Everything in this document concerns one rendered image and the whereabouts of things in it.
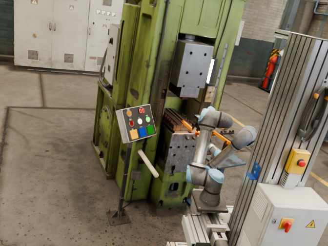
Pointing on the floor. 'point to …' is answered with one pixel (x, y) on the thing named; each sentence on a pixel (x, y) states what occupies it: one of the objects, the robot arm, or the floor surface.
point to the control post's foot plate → (112, 215)
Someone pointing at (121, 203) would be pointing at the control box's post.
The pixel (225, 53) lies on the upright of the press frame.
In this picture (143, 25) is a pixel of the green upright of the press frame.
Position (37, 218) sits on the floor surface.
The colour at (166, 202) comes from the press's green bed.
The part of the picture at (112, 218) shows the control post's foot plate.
